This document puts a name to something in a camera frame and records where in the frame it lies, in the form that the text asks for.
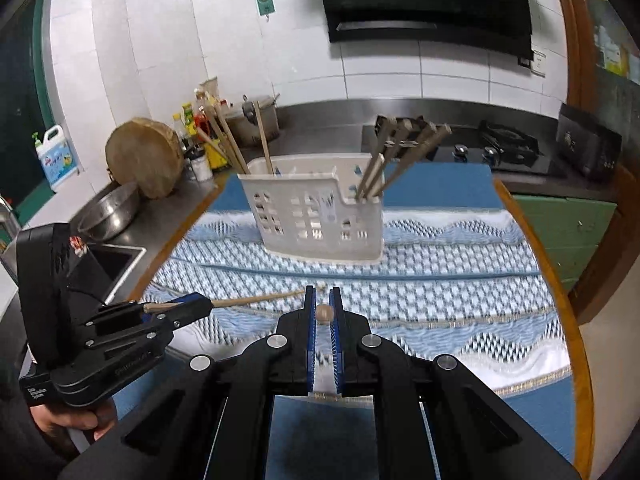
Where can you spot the person's left hand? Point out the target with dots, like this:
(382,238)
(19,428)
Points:
(102,417)

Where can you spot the metal basin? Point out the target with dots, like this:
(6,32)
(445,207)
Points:
(107,210)

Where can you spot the white detergent jug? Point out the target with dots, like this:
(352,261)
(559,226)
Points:
(57,160)

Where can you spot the black gas stove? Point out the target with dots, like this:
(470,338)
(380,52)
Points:
(505,157)

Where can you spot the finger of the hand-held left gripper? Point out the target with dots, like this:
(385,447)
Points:
(192,304)
(145,340)

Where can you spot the green drawer cabinet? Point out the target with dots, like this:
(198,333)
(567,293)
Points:
(565,235)

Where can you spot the bunch of wooden chopsticks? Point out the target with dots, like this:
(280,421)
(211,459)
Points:
(385,135)

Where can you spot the black appliance box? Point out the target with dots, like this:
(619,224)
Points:
(587,142)

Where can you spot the round wooden cutting board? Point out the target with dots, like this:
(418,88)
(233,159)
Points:
(145,157)

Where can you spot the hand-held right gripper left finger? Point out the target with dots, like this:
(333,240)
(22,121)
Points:
(311,340)

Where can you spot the wall socket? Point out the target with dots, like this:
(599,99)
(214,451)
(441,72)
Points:
(538,64)

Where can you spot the dark window green frame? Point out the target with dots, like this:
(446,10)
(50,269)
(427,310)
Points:
(22,110)

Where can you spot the metal pressure cooker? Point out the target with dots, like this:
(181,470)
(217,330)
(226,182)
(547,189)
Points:
(247,127)

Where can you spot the white plastic utensil holder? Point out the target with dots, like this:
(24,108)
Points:
(300,200)

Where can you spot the beige plastic bag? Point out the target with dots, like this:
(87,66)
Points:
(210,91)

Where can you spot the blue patterned placemat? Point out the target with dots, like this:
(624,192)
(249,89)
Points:
(425,285)

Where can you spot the green wall sticker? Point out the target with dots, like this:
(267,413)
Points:
(266,2)

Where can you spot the black range hood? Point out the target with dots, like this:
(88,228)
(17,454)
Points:
(425,0)

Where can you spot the yellow-green oil bottle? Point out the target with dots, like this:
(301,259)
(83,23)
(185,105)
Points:
(188,120)

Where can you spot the clear seasoning shaker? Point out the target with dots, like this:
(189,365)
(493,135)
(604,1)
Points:
(201,167)

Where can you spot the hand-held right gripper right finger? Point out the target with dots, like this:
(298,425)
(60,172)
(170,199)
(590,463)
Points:
(334,345)

